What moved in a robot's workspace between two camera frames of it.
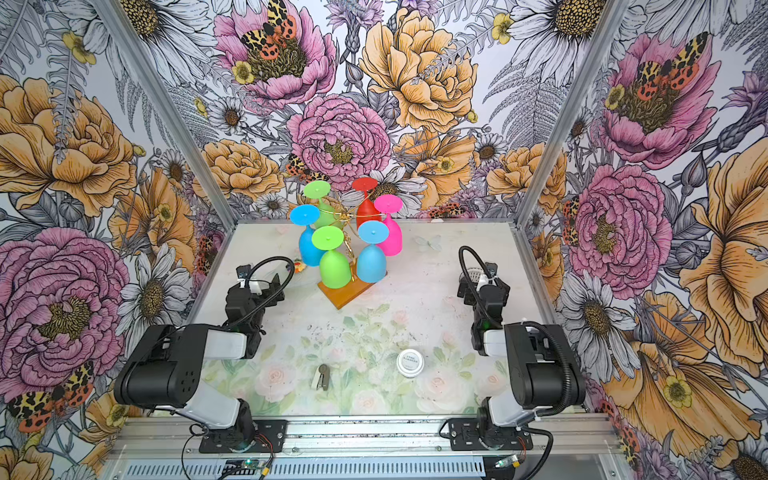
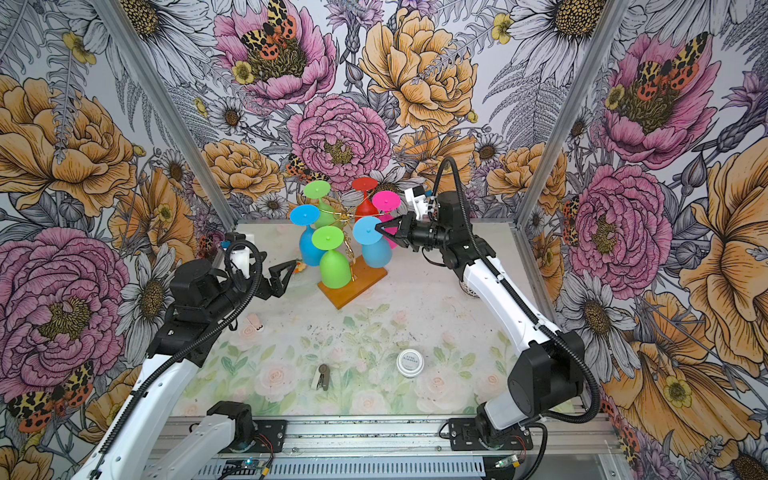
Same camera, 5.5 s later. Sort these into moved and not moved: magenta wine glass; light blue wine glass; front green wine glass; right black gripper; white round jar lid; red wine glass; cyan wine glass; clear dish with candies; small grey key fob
Moved: light blue wine glass; right black gripper; magenta wine glass
Not moved: front green wine glass; red wine glass; white round jar lid; small grey key fob; cyan wine glass; clear dish with candies
